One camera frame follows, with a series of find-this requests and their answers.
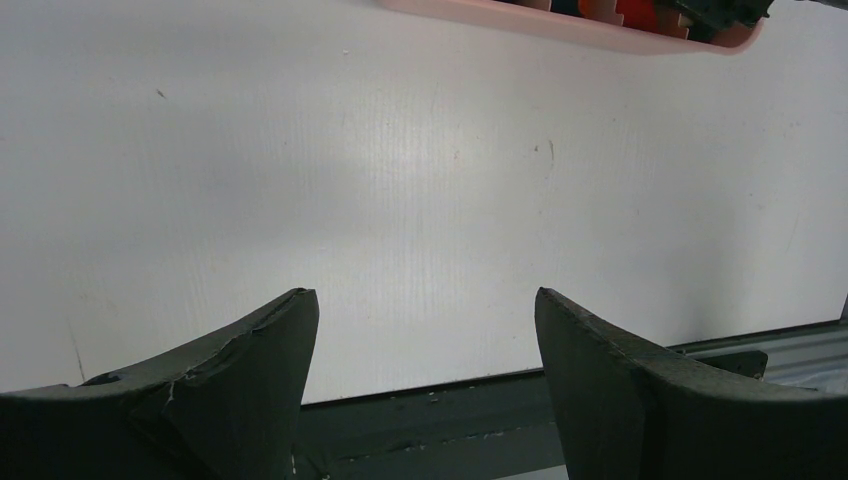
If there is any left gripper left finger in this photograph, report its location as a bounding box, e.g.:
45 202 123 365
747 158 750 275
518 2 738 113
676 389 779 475
1 288 319 479

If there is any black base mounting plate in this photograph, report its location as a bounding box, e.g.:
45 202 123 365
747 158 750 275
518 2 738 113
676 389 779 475
291 349 770 480

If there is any aluminium frame rail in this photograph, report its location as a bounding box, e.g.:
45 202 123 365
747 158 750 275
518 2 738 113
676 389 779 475
671 319 847 395

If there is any pink compartment organizer box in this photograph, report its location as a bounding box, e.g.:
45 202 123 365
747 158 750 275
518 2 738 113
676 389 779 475
380 0 764 55

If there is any red underwear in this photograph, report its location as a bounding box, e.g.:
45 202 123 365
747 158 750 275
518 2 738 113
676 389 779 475
577 0 659 33

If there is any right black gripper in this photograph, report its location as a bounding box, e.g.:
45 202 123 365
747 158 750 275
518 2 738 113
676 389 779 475
662 0 773 41

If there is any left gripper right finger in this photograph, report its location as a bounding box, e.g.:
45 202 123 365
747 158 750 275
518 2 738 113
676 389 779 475
535 288 847 479

